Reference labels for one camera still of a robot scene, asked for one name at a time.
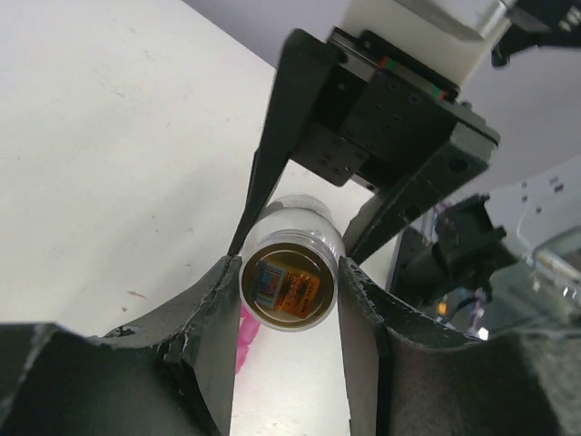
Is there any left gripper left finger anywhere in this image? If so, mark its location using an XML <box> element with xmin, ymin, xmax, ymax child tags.
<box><xmin>1</xmin><ymin>256</ymin><xmax>241</xmax><ymax>435</ymax></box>

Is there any pink pill organizer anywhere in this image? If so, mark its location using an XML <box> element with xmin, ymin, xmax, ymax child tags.
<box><xmin>235</xmin><ymin>306</ymin><xmax>261</xmax><ymax>374</ymax></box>

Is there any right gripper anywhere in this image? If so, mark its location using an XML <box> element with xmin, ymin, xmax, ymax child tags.
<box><xmin>228</xmin><ymin>28</ymin><xmax>500</xmax><ymax>262</ymax></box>

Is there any clear glass pill bottle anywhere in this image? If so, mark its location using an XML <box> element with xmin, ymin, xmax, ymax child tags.
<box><xmin>239</xmin><ymin>194</ymin><xmax>345</xmax><ymax>332</ymax></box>

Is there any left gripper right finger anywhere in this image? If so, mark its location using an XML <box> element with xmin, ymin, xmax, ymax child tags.
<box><xmin>338</xmin><ymin>258</ymin><xmax>580</xmax><ymax>435</ymax></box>

